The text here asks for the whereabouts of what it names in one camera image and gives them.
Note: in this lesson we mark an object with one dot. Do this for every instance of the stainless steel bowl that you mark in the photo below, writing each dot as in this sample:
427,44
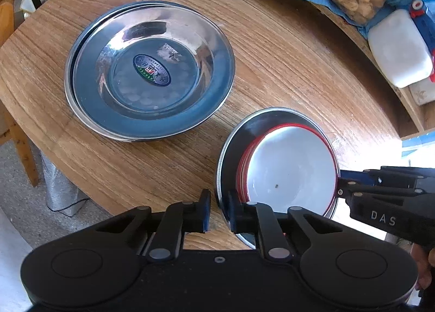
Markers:
234,142

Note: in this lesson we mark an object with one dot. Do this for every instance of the wooden shelf board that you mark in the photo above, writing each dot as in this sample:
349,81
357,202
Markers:
384,94

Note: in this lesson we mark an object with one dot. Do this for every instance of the silver foil bag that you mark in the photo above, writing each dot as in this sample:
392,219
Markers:
61,189

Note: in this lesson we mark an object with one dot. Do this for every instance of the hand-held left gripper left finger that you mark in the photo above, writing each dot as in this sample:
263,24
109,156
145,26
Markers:
206,211

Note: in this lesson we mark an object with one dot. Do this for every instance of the white bowl with dark speck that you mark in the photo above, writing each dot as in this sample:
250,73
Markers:
292,169

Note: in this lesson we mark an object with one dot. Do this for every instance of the plain steel plate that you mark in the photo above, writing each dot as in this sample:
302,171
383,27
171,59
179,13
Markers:
68,84

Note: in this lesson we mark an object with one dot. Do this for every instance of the white plastic jug blue cap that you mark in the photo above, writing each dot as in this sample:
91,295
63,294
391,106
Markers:
397,50

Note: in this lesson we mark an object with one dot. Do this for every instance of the person's right hand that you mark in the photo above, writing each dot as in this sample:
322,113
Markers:
423,264

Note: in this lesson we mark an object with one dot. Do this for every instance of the wooden chair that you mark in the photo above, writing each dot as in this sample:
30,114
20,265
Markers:
23,159

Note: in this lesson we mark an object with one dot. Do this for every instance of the steel plate with oval sticker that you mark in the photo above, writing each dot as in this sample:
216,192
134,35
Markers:
88,94

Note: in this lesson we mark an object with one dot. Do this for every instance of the white red-rimmed bowl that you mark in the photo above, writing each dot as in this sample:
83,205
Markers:
245,159
239,176

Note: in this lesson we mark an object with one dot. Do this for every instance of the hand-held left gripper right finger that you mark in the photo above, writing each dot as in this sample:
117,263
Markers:
233,213

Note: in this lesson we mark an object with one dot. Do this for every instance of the white patterned box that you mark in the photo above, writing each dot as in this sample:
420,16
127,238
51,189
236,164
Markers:
423,92

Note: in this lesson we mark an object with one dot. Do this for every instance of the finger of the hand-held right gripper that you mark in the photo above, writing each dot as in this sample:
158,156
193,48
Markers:
373,193
353,182

